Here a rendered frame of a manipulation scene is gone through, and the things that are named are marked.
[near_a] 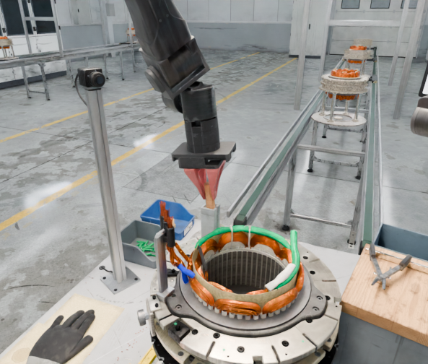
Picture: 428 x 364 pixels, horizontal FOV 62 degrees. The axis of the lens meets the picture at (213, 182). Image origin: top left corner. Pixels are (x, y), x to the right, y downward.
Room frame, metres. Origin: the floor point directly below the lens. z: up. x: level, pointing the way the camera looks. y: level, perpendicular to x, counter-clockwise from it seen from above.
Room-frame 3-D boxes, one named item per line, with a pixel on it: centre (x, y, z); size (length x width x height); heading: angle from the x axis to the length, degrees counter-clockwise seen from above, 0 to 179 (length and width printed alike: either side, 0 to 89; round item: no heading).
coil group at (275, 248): (0.54, -0.09, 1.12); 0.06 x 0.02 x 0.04; 62
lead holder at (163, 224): (0.46, 0.07, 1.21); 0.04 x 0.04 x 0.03; 62
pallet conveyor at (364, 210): (5.18, -1.99, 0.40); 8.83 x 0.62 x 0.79; 158
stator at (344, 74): (2.60, -0.93, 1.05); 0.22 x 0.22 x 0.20
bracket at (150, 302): (0.42, 0.10, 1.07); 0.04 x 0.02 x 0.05; 20
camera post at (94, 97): (0.84, 0.28, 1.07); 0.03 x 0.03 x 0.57; 43
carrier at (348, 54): (4.56, -1.74, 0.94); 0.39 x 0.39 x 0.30
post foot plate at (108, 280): (0.84, 0.28, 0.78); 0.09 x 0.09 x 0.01; 43
